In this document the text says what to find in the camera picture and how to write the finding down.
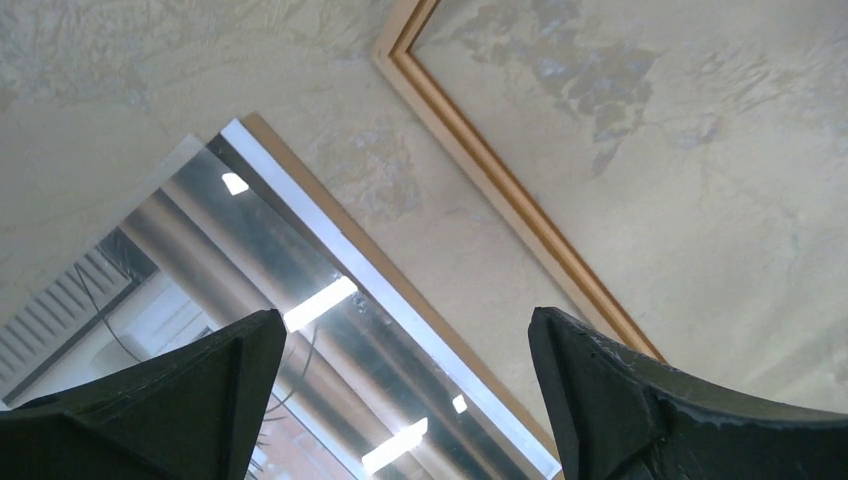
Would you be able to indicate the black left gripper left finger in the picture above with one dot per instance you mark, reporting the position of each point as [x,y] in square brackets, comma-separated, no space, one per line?
[192,413]

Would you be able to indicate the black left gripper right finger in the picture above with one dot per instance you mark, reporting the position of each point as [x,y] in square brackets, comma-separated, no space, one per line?
[618,414]

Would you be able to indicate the wooden picture frame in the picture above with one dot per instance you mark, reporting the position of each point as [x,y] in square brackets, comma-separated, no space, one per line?
[393,55]

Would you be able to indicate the glossy photo print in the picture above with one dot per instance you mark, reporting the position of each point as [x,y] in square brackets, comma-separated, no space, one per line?
[354,396]

